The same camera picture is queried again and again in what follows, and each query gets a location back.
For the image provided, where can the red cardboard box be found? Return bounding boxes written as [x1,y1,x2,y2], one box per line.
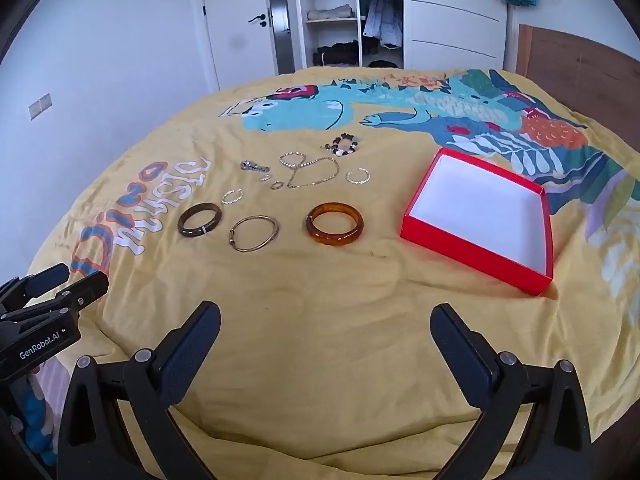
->
[399,148,555,296]

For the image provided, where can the white door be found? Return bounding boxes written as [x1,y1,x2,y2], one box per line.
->
[199,0,281,92]

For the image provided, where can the wooden headboard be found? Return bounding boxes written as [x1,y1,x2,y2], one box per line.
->
[515,24,640,113]

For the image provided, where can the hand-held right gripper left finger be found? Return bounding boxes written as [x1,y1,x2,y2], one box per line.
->
[59,301,222,480]

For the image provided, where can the white wardrobe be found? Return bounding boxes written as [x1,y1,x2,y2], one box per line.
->
[292,0,508,70]

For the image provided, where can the dark brown bangle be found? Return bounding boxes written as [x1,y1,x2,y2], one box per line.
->
[178,202,221,237]

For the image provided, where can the yellow dinosaur printed blanket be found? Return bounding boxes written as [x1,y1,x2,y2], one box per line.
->
[27,66,640,480]

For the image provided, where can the thin gold bangle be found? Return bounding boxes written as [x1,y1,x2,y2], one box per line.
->
[229,215,279,253]

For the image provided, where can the person's left hand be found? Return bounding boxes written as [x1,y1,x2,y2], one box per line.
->
[22,370,58,466]

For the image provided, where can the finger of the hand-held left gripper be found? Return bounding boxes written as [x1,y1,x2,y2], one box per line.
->
[0,263,71,306]
[0,272,110,320]

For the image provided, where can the folded beige clothes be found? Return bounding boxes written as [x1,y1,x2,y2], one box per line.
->
[306,4,355,22]

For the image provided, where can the gold chain necklace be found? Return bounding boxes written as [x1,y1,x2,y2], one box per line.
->
[270,156,341,191]

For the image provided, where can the brown beaded bracelet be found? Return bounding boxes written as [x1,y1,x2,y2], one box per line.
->
[321,133,362,157]

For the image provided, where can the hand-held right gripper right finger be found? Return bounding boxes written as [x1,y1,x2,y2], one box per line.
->
[430,303,593,480]

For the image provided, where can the amber resin bangle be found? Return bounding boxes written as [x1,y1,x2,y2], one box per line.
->
[305,202,365,247]

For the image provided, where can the hanging jackets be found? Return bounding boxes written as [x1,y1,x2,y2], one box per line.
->
[359,0,404,51]

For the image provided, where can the wall switch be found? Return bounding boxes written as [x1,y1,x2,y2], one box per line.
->
[28,93,53,121]

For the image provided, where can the folded dark clothes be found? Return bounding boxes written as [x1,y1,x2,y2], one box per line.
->
[313,42,362,65]

